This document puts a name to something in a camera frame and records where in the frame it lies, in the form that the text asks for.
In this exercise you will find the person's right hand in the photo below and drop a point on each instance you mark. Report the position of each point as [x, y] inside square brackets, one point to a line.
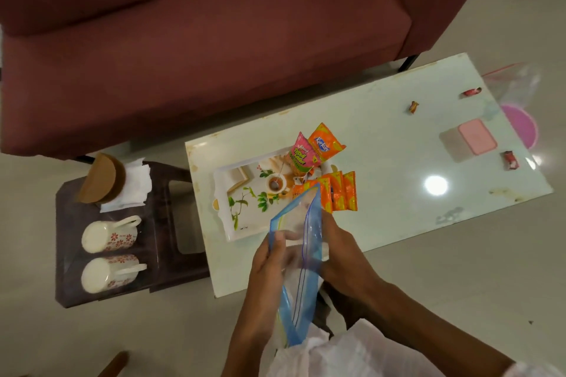
[345, 262]

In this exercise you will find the person's left hand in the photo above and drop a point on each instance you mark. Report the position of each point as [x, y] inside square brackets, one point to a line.
[267, 279]

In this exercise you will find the clear blue-sealed zip bag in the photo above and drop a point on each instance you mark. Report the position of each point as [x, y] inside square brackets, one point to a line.
[305, 222]

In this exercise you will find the white printed tray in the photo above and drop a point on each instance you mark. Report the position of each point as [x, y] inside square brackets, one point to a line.
[247, 222]

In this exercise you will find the orange snack packet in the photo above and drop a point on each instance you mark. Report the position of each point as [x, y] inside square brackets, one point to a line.
[350, 191]
[326, 195]
[338, 191]
[325, 142]

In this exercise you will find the pink snack packet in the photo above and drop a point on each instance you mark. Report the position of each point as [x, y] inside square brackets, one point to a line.
[303, 158]

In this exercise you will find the white paper napkins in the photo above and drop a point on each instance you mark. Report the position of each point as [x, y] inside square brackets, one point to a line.
[135, 186]

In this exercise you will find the floral mug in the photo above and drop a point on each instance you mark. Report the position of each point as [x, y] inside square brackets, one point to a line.
[99, 236]
[99, 275]

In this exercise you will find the gold candy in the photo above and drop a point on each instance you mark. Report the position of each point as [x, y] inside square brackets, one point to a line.
[414, 107]

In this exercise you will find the red white candy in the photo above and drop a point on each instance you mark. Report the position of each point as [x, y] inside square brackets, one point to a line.
[511, 160]

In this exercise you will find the wooden napkin holder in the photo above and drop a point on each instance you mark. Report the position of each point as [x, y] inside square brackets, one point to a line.
[99, 178]

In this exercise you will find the person's right forearm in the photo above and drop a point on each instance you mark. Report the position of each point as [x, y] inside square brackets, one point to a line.
[420, 328]

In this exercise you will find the person's left forearm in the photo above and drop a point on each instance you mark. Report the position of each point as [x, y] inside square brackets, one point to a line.
[252, 341]

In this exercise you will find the person's dark trousers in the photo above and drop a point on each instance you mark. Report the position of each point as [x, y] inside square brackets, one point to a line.
[336, 315]

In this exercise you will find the person's white shirt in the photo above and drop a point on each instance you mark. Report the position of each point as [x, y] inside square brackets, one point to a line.
[353, 354]

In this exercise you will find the dark brown plastic stool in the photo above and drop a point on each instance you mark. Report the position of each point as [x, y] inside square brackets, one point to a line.
[152, 231]

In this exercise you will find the clear container with pink lid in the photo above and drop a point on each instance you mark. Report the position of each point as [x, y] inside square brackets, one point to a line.
[477, 137]

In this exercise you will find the pink round plate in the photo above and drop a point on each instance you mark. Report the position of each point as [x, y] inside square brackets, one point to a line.
[522, 127]

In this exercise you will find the red fabric sofa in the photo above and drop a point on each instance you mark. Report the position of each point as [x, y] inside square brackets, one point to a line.
[199, 58]

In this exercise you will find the clear pink-sealed zip bag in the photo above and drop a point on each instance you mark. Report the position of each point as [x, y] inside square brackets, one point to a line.
[513, 85]

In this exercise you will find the brown wooden chair frame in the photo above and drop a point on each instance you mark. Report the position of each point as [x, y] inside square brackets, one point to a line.
[114, 365]

